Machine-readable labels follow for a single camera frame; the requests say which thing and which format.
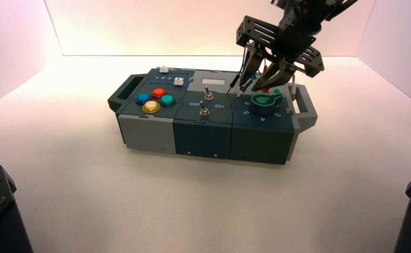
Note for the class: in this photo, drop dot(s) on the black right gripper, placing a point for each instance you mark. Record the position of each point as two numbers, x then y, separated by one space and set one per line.
289 42

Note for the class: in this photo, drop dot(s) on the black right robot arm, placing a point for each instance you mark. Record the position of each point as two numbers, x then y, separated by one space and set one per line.
310 10

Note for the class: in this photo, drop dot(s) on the green rotary knob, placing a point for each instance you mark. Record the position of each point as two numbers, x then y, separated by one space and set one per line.
263 106

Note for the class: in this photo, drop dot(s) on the white display screen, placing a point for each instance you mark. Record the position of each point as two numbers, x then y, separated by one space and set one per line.
212 82

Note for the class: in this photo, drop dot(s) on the white slider knob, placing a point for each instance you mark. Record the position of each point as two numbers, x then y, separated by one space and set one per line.
178 82
164 69

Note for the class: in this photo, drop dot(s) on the teal and grey task box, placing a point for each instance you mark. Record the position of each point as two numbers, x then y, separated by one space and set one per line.
202 136

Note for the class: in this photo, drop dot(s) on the teal push button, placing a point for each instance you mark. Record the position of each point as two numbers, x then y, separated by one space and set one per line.
167 100

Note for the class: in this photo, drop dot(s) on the orange-red push button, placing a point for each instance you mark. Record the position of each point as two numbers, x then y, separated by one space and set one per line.
158 93

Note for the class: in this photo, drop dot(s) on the yellow push button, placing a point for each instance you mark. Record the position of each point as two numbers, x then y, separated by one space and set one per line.
151 106

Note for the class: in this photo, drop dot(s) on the blue push button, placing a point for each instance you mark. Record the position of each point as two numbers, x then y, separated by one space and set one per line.
143 98

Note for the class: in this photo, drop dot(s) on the metal toggle switch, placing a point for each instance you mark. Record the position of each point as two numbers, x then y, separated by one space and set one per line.
204 111
208 96

